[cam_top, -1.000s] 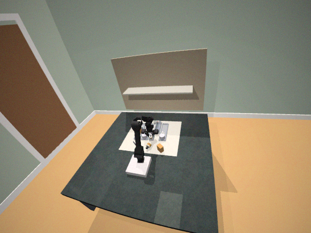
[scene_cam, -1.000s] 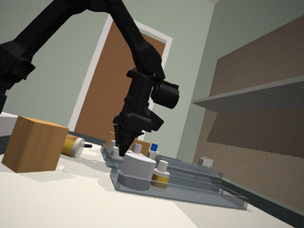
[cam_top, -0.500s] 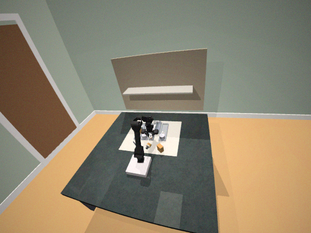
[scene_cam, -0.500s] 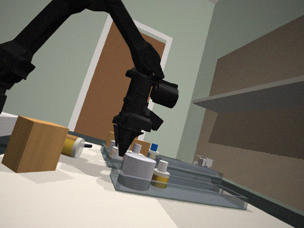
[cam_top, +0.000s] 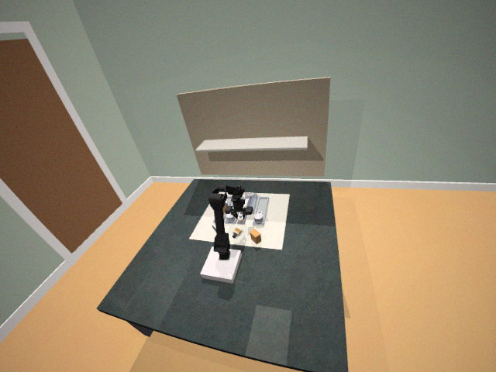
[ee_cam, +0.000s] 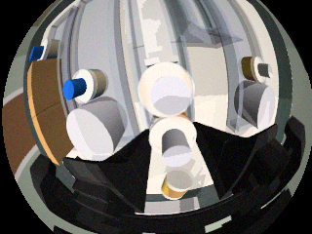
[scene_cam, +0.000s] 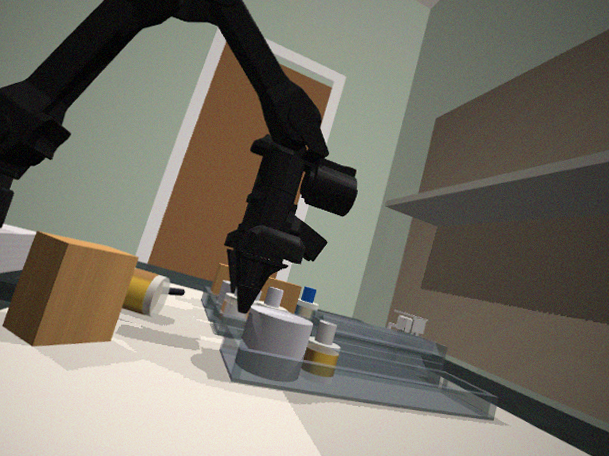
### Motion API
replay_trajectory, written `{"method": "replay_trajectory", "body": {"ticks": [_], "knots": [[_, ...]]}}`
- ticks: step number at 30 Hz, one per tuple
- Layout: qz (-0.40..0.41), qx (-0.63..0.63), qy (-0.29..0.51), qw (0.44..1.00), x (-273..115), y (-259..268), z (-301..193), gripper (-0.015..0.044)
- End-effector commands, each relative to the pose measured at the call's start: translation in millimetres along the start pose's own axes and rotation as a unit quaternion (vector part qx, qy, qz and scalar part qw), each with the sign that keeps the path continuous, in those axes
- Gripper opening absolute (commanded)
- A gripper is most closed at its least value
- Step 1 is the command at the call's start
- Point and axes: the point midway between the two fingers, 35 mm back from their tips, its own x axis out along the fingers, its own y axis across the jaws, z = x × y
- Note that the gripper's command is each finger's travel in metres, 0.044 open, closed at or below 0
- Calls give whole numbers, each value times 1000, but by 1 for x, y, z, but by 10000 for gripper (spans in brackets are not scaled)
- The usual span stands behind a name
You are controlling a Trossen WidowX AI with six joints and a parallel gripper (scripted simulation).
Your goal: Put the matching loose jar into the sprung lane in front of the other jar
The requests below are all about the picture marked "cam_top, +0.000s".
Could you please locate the brown wooden cube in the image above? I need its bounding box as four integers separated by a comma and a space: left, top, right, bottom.
250, 229, 262, 244

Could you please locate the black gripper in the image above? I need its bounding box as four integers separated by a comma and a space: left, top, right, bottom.
225, 201, 253, 219

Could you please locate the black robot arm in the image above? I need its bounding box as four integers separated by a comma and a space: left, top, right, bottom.
208, 184, 245, 260

